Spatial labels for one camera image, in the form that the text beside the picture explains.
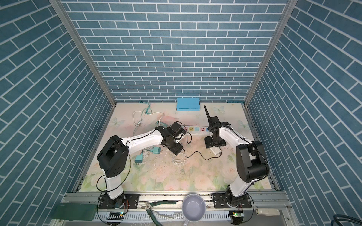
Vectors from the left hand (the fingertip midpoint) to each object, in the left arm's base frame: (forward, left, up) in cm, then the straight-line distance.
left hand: (179, 149), depth 89 cm
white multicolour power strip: (+15, -12, -1) cm, 19 cm away
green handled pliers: (-31, +15, -3) cm, 35 cm away
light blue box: (+44, -7, -2) cm, 44 cm away
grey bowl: (-31, -8, -2) cm, 33 cm away
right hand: (+3, -23, 0) cm, 23 cm away
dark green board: (-32, +55, -8) cm, 64 cm away
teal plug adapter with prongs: (0, +15, -2) cm, 15 cm away
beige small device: (-34, -45, +1) cm, 56 cm away
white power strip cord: (+34, +24, -3) cm, 41 cm away
